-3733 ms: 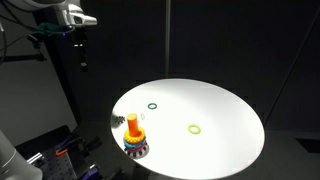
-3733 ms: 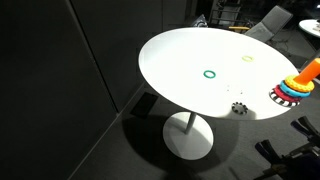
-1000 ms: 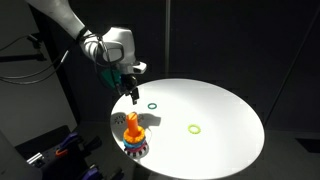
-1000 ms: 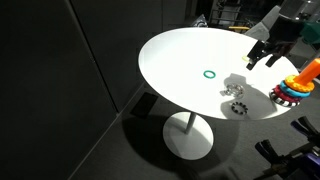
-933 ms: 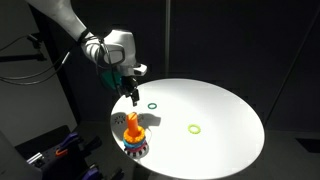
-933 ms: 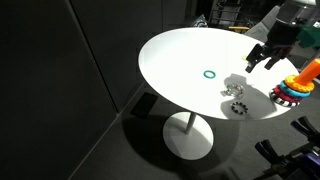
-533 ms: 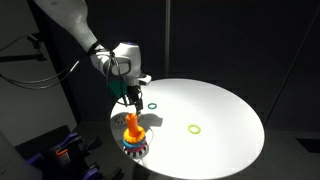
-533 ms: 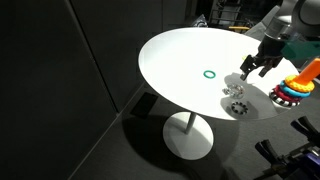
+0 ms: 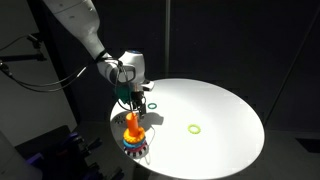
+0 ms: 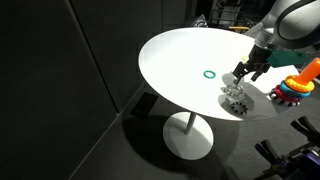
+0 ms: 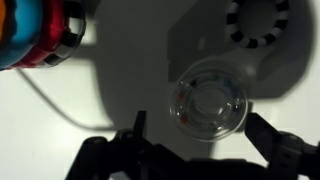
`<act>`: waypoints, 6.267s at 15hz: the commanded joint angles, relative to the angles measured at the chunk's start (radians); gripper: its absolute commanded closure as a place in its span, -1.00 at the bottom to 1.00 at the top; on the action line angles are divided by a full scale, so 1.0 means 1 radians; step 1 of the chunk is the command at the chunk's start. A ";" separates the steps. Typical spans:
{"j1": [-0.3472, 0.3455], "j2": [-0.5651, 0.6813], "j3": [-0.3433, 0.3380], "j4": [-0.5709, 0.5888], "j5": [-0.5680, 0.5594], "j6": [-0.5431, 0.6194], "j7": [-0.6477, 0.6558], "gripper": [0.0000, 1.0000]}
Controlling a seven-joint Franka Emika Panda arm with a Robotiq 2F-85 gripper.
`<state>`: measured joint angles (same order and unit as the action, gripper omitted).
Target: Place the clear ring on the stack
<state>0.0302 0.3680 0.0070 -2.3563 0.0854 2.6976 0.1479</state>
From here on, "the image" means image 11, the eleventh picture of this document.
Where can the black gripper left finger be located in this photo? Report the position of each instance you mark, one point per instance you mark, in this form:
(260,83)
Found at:
(140,123)

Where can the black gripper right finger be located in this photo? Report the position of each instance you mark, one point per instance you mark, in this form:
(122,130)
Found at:
(261,136)

